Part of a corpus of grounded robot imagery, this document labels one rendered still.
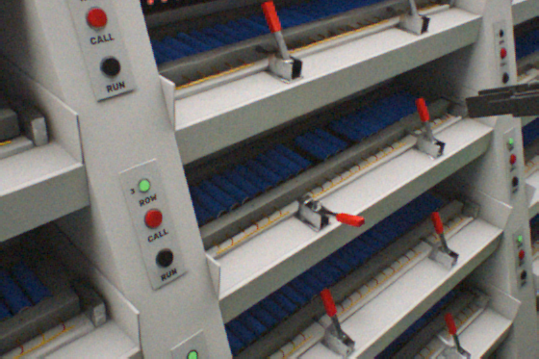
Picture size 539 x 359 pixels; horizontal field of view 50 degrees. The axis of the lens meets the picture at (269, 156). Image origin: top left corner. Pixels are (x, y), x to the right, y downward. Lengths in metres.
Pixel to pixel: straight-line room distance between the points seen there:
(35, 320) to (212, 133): 0.25
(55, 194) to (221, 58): 0.26
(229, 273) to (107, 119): 0.24
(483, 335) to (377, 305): 0.32
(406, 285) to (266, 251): 0.32
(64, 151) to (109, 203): 0.06
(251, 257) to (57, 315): 0.22
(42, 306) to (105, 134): 0.19
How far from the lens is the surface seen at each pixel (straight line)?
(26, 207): 0.53
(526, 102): 0.78
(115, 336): 0.61
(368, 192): 0.81
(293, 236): 0.72
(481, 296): 1.20
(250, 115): 0.64
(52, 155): 0.55
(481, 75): 1.04
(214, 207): 0.72
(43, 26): 0.52
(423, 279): 0.97
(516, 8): 1.13
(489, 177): 1.09
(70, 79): 0.52
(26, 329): 0.62
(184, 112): 0.60
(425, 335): 1.10
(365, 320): 0.88
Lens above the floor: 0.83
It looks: 16 degrees down
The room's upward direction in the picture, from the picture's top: 12 degrees counter-clockwise
